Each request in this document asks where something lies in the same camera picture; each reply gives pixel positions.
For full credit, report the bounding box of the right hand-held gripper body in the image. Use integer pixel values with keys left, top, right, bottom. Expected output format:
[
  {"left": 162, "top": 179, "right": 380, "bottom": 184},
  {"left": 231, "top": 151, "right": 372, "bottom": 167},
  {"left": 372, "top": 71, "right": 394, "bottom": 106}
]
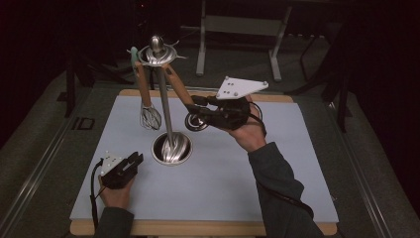
[{"left": 212, "top": 76, "right": 269, "bottom": 131}]

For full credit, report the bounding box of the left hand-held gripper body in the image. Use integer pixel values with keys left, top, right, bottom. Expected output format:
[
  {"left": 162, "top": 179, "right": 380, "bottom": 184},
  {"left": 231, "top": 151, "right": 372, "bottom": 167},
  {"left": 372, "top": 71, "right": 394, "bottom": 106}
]
[{"left": 99, "top": 151, "right": 135, "bottom": 190}]

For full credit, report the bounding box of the wooden handled steel egg separator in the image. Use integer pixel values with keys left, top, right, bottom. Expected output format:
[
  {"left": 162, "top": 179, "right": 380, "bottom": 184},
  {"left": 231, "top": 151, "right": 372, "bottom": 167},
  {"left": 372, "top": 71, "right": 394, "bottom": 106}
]
[{"left": 162, "top": 62, "right": 210, "bottom": 133}]

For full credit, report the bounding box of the steel utensil rack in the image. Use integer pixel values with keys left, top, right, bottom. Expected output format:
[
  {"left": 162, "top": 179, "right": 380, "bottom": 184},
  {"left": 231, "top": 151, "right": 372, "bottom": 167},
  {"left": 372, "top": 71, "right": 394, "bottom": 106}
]
[{"left": 128, "top": 34, "right": 194, "bottom": 167}]

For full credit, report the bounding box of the green handled wire whisk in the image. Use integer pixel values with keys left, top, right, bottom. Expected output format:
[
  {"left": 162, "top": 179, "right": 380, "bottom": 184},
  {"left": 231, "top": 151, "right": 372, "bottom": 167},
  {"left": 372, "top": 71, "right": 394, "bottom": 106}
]
[{"left": 127, "top": 46, "right": 162, "bottom": 131}]

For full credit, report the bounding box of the person's left hand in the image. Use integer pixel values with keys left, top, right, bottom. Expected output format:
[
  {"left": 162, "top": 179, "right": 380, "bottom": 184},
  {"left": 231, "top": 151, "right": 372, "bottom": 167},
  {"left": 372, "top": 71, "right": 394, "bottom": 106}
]
[{"left": 98, "top": 177, "right": 136, "bottom": 209}]

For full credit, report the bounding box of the person's right hand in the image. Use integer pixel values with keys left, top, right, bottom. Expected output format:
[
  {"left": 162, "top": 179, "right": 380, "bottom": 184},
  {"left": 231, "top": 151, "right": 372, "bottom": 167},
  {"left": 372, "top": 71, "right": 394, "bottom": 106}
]
[{"left": 227, "top": 95, "right": 267, "bottom": 153}]

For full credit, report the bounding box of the pale blue table mat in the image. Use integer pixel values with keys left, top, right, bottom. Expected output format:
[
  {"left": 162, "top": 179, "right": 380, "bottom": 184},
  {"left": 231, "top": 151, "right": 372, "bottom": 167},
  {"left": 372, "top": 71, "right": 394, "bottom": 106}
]
[{"left": 69, "top": 95, "right": 340, "bottom": 223}]

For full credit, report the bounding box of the white metal stand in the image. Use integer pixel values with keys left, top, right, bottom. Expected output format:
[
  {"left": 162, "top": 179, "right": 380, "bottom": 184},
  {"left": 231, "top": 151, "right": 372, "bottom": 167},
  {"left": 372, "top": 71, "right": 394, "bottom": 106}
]
[{"left": 180, "top": 0, "right": 293, "bottom": 82}]

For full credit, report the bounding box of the dark metal stand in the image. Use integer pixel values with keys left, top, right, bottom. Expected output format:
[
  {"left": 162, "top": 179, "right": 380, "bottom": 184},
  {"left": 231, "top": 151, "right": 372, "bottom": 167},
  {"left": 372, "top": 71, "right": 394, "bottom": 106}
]
[
  {"left": 285, "top": 33, "right": 353, "bottom": 133},
  {"left": 63, "top": 56, "right": 133, "bottom": 118}
]

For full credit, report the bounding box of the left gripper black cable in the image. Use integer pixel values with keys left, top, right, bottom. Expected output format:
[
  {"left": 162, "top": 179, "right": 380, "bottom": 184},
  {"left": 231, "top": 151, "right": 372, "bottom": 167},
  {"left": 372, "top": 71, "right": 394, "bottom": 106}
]
[{"left": 89, "top": 158, "right": 105, "bottom": 231}]

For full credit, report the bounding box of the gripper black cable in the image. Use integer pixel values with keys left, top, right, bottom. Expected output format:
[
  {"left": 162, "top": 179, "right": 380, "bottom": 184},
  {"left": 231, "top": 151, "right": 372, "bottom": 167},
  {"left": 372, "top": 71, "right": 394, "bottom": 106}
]
[
  {"left": 249, "top": 101, "right": 315, "bottom": 219},
  {"left": 89, "top": 158, "right": 105, "bottom": 231}
]

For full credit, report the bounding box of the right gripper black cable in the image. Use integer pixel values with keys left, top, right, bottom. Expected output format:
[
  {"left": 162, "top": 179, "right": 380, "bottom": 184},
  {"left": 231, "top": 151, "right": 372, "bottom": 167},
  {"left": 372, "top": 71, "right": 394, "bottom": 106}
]
[{"left": 249, "top": 101, "right": 315, "bottom": 219}]

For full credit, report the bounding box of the black floor bracket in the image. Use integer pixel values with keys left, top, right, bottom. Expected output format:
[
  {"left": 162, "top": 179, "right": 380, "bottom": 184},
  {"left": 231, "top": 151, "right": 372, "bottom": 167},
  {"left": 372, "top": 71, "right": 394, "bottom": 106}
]
[{"left": 71, "top": 116, "right": 96, "bottom": 131}]

